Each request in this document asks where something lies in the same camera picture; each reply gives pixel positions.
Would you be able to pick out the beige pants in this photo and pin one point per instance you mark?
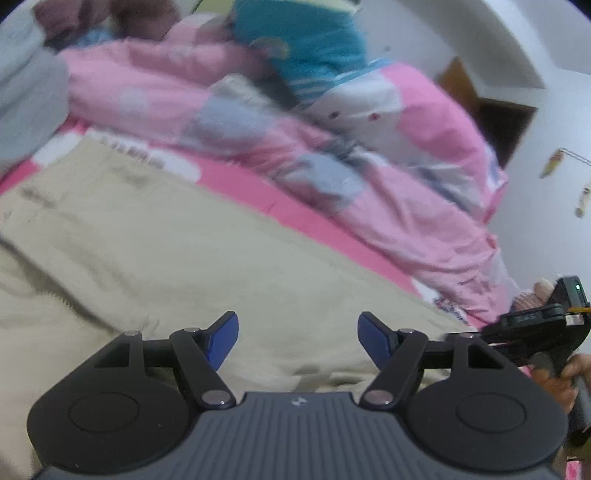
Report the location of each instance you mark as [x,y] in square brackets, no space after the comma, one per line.
[184,258]

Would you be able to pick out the grey garment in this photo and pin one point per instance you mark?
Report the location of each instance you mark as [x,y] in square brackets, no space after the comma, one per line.
[27,92]

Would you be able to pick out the person's right hand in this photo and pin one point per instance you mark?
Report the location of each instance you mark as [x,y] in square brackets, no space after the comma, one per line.
[579,367]

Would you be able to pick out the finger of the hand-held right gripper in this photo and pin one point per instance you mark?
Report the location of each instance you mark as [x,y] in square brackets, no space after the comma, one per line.
[496,334]

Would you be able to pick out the pink flower-print blanket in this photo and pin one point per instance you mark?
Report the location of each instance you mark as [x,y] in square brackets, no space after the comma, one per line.
[258,194]

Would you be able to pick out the pink floral quilt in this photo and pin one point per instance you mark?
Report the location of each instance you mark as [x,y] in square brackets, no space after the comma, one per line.
[415,221]

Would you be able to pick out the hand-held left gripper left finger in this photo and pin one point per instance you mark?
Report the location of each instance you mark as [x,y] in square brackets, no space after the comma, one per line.
[224,337]

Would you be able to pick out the light blue cloth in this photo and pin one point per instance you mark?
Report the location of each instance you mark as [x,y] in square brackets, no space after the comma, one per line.
[94,37]

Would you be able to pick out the dark wooden door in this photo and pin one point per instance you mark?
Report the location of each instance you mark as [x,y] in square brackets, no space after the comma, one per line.
[503,124]

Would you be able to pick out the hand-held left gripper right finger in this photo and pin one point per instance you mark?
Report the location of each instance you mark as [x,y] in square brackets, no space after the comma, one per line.
[374,339]

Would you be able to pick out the stack of folded clothes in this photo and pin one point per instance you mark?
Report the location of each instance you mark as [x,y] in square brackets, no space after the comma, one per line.
[531,297]

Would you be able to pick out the white knit cloth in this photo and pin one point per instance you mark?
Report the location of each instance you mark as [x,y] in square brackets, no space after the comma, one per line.
[235,90]

